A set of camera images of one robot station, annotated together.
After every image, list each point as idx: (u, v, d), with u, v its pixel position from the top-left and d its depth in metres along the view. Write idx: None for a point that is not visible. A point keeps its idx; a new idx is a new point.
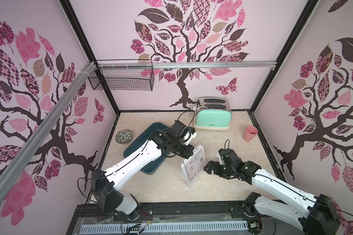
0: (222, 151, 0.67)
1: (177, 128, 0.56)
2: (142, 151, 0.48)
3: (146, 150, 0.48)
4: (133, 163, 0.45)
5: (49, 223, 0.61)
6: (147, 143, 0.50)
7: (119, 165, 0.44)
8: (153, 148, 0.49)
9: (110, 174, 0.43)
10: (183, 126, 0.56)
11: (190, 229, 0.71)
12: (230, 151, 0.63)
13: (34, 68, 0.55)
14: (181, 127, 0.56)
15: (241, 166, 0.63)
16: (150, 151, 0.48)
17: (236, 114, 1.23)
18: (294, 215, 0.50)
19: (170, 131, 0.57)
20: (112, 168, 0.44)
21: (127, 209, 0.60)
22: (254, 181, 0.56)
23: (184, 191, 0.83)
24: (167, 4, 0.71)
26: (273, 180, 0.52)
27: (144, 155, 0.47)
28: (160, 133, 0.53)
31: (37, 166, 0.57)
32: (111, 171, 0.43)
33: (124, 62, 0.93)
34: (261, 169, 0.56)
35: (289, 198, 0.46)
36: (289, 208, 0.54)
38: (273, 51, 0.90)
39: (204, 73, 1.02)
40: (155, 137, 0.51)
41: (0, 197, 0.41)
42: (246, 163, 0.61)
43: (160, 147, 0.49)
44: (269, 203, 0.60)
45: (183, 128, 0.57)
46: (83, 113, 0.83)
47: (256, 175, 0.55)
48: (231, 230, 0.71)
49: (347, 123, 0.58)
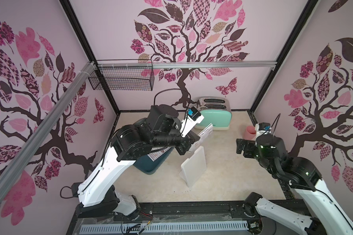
0: (260, 139, 0.45)
1: (151, 118, 0.35)
2: (102, 167, 0.36)
3: (107, 163, 0.35)
4: (96, 181, 0.36)
5: (49, 223, 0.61)
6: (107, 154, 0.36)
7: (85, 182, 0.38)
8: (111, 158, 0.34)
9: (80, 193, 0.38)
10: (158, 114, 0.34)
11: (190, 229, 0.71)
12: (278, 139, 0.42)
13: (34, 68, 0.55)
14: (156, 121, 0.35)
15: (291, 165, 0.42)
16: (110, 165, 0.35)
17: (236, 114, 1.23)
18: (300, 224, 0.50)
19: (145, 125, 0.37)
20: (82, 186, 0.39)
21: (125, 209, 0.59)
22: (310, 192, 0.38)
23: (184, 191, 0.83)
24: (167, 4, 0.71)
26: (333, 203, 0.38)
27: (104, 173, 0.35)
28: (122, 135, 0.34)
31: (37, 166, 0.57)
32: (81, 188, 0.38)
33: (124, 62, 0.93)
34: (321, 179, 0.39)
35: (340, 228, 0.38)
36: (293, 215, 0.54)
38: (273, 51, 0.90)
39: (204, 73, 1.02)
40: (117, 140, 0.35)
41: (0, 197, 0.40)
42: (297, 160, 0.42)
43: (120, 156, 0.33)
44: (272, 208, 0.60)
45: (158, 120, 0.35)
46: (83, 113, 0.83)
47: (316, 190, 0.38)
48: (231, 230, 0.71)
49: (346, 123, 0.58)
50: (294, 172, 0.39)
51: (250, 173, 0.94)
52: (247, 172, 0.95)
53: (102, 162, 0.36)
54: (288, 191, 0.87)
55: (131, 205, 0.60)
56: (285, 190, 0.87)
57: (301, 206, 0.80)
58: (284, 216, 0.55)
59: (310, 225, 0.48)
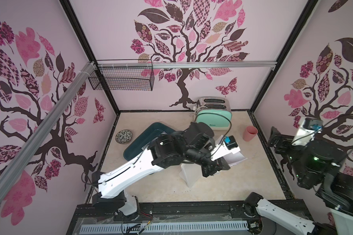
0: (317, 149, 0.32)
1: (189, 133, 0.37)
2: (133, 165, 0.38)
3: (139, 162, 0.37)
4: (122, 176, 0.38)
5: (49, 224, 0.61)
6: (142, 154, 0.38)
7: (111, 174, 0.39)
8: (146, 159, 0.37)
9: (102, 183, 0.39)
10: (199, 131, 0.37)
11: (190, 229, 0.71)
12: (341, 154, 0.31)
13: (34, 68, 0.55)
14: (195, 136, 0.38)
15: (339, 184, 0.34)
16: (143, 165, 0.37)
17: (236, 114, 1.23)
18: (302, 228, 0.50)
19: (182, 138, 0.39)
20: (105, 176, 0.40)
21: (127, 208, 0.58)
22: None
23: (184, 191, 0.83)
24: (167, 4, 0.71)
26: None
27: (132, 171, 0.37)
28: (162, 142, 0.37)
31: (37, 165, 0.57)
32: (103, 179, 0.40)
33: (124, 62, 0.93)
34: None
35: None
36: (296, 218, 0.53)
38: (273, 51, 0.90)
39: (204, 73, 1.02)
40: (155, 147, 0.37)
41: (0, 197, 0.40)
42: (344, 177, 0.34)
43: (156, 162, 0.36)
44: (274, 210, 0.59)
45: (199, 137, 0.38)
46: (83, 113, 0.83)
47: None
48: (231, 230, 0.71)
49: (347, 124, 0.58)
50: (343, 195, 0.32)
51: (250, 173, 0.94)
52: (247, 172, 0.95)
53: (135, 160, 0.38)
54: (288, 191, 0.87)
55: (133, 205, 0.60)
56: (285, 190, 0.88)
57: (301, 206, 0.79)
58: (287, 220, 0.54)
59: (313, 230, 0.48)
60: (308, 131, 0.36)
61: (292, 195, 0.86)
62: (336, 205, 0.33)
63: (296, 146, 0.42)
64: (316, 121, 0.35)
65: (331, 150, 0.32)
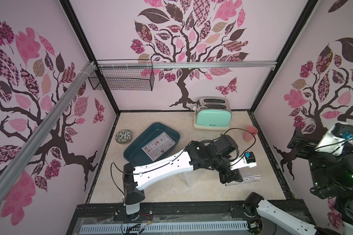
0: None
1: (220, 143, 0.46)
2: (172, 162, 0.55)
3: (178, 161, 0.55)
4: (163, 170, 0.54)
5: (48, 224, 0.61)
6: (181, 155, 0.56)
7: (147, 167, 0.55)
8: (185, 158, 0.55)
9: (138, 174, 0.43)
10: (227, 142, 0.44)
11: (190, 229, 0.71)
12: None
13: (34, 68, 0.55)
14: (225, 145, 0.45)
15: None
16: (181, 163, 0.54)
17: (236, 114, 1.23)
18: (304, 232, 0.50)
19: (212, 145, 0.48)
20: (140, 168, 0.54)
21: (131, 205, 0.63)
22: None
23: (184, 191, 0.83)
24: (167, 4, 0.71)
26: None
27: (172, 167, 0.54)
28: (198, 147, 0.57)
31: (37, 165, 0.57)
32: (139, 171, 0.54)
33: (124, 62, 0.93)
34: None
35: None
36: (297, 222, 0.53)
38: (273, 51, 0.90)
39: (204, 73, 1.02)
40: (191, 151, 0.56)
41: (0, 197, 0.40)
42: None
43: (193, 162, 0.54)
44: (275, 212, 0.59)
45: (226, 146, 0.46)
46: (83, 113, 0.83)
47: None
48: (231, 230, 0.71)
49: (347, 123, 0.58)
50: None
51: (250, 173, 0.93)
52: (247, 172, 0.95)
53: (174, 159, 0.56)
54: (288, 191, 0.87)
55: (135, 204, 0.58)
56: (285, 190, 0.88)
57: (301, 206, 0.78)
58: (288, 222, 0.55)
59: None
60: (337, 137, 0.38)
61: (292, 195, 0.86)
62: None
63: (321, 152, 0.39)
64: (346, 129, 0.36)
65: None
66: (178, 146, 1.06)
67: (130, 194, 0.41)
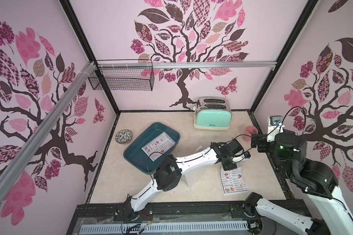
0: (282, 139, 0.38)
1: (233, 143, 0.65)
2: (205, 154, 0.58)
3: (208, 154, 0.58)
4: (198, 160, 0.56)
5: (49, 224, 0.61)
6: (209, 149, 0.60)
7: (186, 157, 0.56)
8: (214, 152, 0.59)
9: (180, 162, 0.54)
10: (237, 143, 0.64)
11: (190, 229, 0.71)
12: (300, 141, 0.36)
13: (34, 68, 0.55)
14: (237, 145, 0.64)
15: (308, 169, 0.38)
16: (211, 156, 0.58)
17: (236, 114, 1.23)
18: (301, 225, 0.50)
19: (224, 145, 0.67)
20: (182, 158, 0.55)
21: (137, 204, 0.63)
22: (325, 199, 0.36)
23: (184, 191, 0.83)
24: (167, 4, 0.71)
26: (347, 211, 0.36)
27: (205, 158, 0.57)
28: (220, 145, 0.62)
31: (37, 166, 0.57)
32: (181, 160, 0.54)
33: (124, 62, 0.93)
34: (339, 187, 0.36)
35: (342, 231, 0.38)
36: (294, 215, 0.54)
38: (273, 51, 0.90)
39: (204, 73, 1.02)
40: (216, 147, 0.61)
41: (0, 197, 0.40)
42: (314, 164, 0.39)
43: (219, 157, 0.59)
44: (273, 208, 0.59)
45: (238, 145, 0.63)
46: (83, 113, 0.83)
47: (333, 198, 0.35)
48: (231, 230, 0.71)
49: (346, 124, 0.58)
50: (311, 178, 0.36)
51: (250, 173, 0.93)
52: (247, 172, 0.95)
53: (206, 152, 0.59)
54: (288, 191, 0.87)
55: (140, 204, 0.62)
56: (285, 190, 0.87)
57: (301, 206, 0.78)
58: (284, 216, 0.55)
59: (311, 226, 0.48)
60: (271, 124, 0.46)
61: (292, 195, 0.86)
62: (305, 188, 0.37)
63: (270, 141, 0.49)
64: (278, 117, 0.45)
65: (294, 138, 0.37)
66: (178, 146, 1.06)
67: (177, 176, 0.50)
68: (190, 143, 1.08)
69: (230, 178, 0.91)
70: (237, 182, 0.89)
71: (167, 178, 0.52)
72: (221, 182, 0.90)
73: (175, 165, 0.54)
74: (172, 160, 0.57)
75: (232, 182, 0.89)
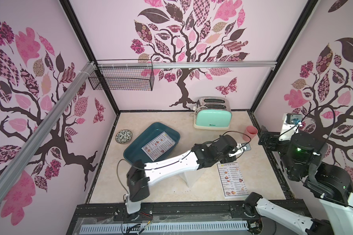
0: (299, 141, 0.35)
1: (220, 143, 0.53)
2: (181, 161, 0.48)
3: (186, 159, 0.49)
4: (171, 167, 0.47)
5: (49, 223, 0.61)
6: (189, 154, 0.50)
7: (157, 164, 0.47)
8: (193, 157, 0.50)
9: (149, 170, 0.45)
10: (226, 142, 0.51)
11: (190, 229, 0.71)
12: (320, 145, 0.33)
13: (34, 68, 0.55)
14: (225, 145, 0.51)
15: (324, 174, 0.35)
16: (189, 162, 0.48)
17: (236, 114, 1.23)
18: (300, 225, 0.50)
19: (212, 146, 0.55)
20: (152, 164, 0.46)
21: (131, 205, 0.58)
22: (340, 207, 0.34)
23: (184, 191, 0.83)
24: (167, 4, 0.71)
26: None
27: (182, 165, 0.48)
28: (203, 149, 0.52)
31: (37, 166, 0.57)
32: (150, 166, 0.46)
33: (124, 62, 0.93)
34: None
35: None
36: (294, 216, 0.53)
38: (273, 51, 0.90)
39: (204, 73, 1.02)
40: (197, 151, 0.51)
41: (0, 198, 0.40)
42: (330, 169, 0.36)
43: (200, 161, 0.49)
44: (273, 208, 0.59)
45: (225, 145, 0.51)
46: (83, 113, 0.83)
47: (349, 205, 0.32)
48: (231, 230, 0.71)
49: (346, 124, 0.58)
50: (327, 183, 0.33)
51: (249, 173, 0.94)
52: (247, 172, 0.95)
53: (183, 157, 0.49)
54: (288, 191, 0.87)
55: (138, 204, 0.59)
56: (285, 190, 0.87)
57: (301, 206, 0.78)
58: (284, 216, 0.55)
59: (311, 227, 0.48)
60: (290, 124, 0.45)
61: (292, 195, 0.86)
62: (320, 194, 0.34)
63: (284, 140, 0.45)
64: (296, 116, 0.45)
65: (313, 141, 0.34)
66: (178, 146, 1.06)
67: (143, 188, 0.43)
68: (189, 143, 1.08)
69: (231, 182, 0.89)
70: (238, 186, 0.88)
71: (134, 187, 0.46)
72: (222, 183, 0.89)
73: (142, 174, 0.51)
74: (139, 167, 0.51)
75: (233, 185, 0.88)
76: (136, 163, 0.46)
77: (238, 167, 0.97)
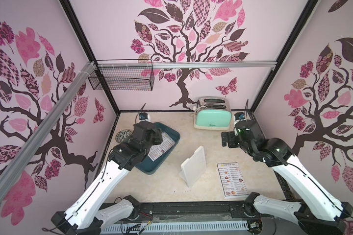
0: (239, 124, 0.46)
1: (137, 133, 0.47)
2: (102, 179, 0.41)
3: (107, 174, 0.42)
4: (95, 194, 0.40)
5: (48, 223, 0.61)
6: (107, 167, 0.43)
7: (78, 202, 0.39)
8: (114, 165, 0.43)
9: (71, 216, 0.38)
10: (142, 128, 0.46)
11: (190, 229, 0.71)
12: (253, 124, 0.45)
13: (34, 68, 0.55)
14: (142, 131, 0.46)
15: (266, 145, 0.47)
16: (112, 174, 0.42)
17: (236, 114, 1.23)
18: (290, 210, 0.51)
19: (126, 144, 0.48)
20: (72, 207, 0.39)
21: (124, 212, 0.59)
22: (283, 167, 0.42)
23: (184, 191, 0.83)
24: (167, 4, 0.71)
26: (307, 176, 0.40)
27: (105, 184, 0.41)
28: (121, 148, 0.46)
31: (37, 166, 0.57)
32: (71, 211, 0.38)
33: (124, 62, 0.93)
34: (293, 156, 0.42)
35: (317, 200, 0.39)
36: (285, 203, 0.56)
38: (273, 51, 0.90)
39: (204, 73, 1.02)
40: (115, 155, 0.44)
41: (0, 198, 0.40)
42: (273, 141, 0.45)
43: (122, 165, 0.43)
44: (268, 201, 0.60)
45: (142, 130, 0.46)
46: (83, 113, 0.83)
47: (288, 164, 0.40)
48: (231, 230, 0.71)
49: (347, 123, 0.58)
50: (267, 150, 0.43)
51: (250, 173, 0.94)
52: (247, 172, 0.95)
53: (104, 173, 0.42)
54: (288, 191, 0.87)
55: (128, 204, 0.63)
56: (285, 190, 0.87)
57: None
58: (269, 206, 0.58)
59: (299, 209, 0.49)
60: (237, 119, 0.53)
61: (292, 195, 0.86)
62: (263, 160, 0.44)
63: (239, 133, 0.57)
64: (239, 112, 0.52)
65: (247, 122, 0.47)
66: (178, 146, 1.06)
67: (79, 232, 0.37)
68: (190, 143, 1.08)
69: (231, 182, 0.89)
70: (238, 186, 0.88)
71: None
72: (222, 184, 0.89)
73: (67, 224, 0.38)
74: (60, 220, 0.40)
75: (233, 186, 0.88)
76: (52, 221, 0.37)
77: (238, 167, 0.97)
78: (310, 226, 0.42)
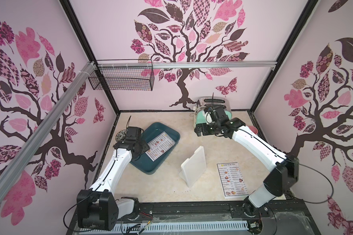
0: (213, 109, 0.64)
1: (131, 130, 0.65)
2: (117, 158, 0.52)
3: (119, 154, 0.53)
4: (114, 168, 0.49)
5: (49, 223, 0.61)
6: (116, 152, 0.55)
7: (100, 177, 0.46)
8: (121, 150, 0.55)
9: (99, 185, 0.43)
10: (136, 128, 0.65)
11: (190, 229, 0.71)
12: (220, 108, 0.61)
13: (34, 68, 0.55)
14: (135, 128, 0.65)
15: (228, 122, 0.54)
16: (123, 153, 0.54)
17: (236, 114, 1.23)
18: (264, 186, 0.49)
19: (125, 139, 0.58)
20: (96, 182, 0.44)
21: (129, 204, 0.61)
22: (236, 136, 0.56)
23: (184, 191, 0.83)
24: (167, 4, 0.71)
26: (252, 136, 0.52)
27: (119, 160, 0.51)
28: (122, 141, 0.59)
31: (37, 166, 0.57)
32: (97, 183, 0.44)
33: (124, 62, 0.93)
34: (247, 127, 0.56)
35: (263, 153, 0.49)
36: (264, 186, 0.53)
38: (273, 51, 0.91)
39: (204, 73, 1.02)
40: (120, 145, 0.58)
41: (0, 197, 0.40)
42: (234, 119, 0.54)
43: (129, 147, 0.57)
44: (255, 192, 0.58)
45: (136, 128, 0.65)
46: (83, 113, 0.83)
47: (239, 129, 0.55)
48: (231, 230, 0.71)
49: (347, 123, 0.58)
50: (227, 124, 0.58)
51: (250, 173, 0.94)
52: (247, 172, 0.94)
53: (117, 154, 0.53)
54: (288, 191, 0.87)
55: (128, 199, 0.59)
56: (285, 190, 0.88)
57: (301, 206, 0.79)
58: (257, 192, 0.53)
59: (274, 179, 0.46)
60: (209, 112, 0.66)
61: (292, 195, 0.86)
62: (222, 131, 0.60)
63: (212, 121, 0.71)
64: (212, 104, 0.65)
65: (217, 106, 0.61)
66: (178, 146, 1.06)
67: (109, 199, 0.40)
68: (190, 143, 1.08)
69: (231, 182, 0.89)
70: (238, 186, 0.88)
71: (102, 213, 0.40)
72: (222, 184, 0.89)
73: (96, 194, 0.41)
74: (87, 194, 0.41)
75: (233, 186, 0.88)
76: (81, 194, 0.41)
77: (238, 167, 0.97)
78: (272, 185, 0.48)
